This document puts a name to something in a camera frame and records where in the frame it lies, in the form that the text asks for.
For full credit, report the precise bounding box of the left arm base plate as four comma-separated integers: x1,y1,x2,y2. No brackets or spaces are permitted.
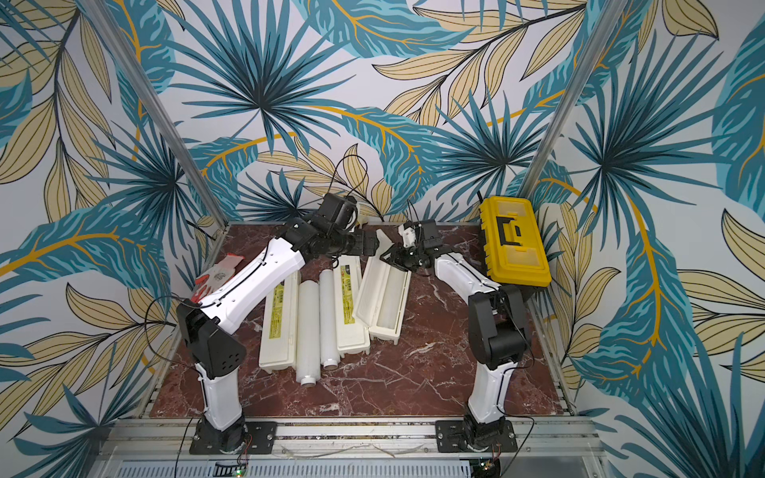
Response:
189,417,278,455

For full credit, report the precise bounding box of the long left plastic wrap roll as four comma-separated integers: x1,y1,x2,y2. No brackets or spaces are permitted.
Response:
296,281,321,386

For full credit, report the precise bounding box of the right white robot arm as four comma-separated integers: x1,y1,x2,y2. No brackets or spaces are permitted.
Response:
379,220,531,451

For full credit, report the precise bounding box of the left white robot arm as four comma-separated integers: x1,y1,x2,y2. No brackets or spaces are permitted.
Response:
177,193,380,453

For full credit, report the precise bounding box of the short plastic wrap roll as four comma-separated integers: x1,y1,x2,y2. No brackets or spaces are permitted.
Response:
319,269,341,370

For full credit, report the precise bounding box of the yellow black toolbox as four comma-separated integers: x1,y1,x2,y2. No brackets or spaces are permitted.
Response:
479,196,552,302

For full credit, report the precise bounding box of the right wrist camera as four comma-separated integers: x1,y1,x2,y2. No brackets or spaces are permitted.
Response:
398,221,418,249

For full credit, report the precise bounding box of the white wrap dispenser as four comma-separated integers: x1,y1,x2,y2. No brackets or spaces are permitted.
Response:
259,271,301,374
353,229,412,345
333,256,371,359

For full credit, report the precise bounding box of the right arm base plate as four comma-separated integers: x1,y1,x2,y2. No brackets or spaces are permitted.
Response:
434,415,518,453

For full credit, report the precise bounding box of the red white work glove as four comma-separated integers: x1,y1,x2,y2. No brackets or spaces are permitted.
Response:
191,254,244,303

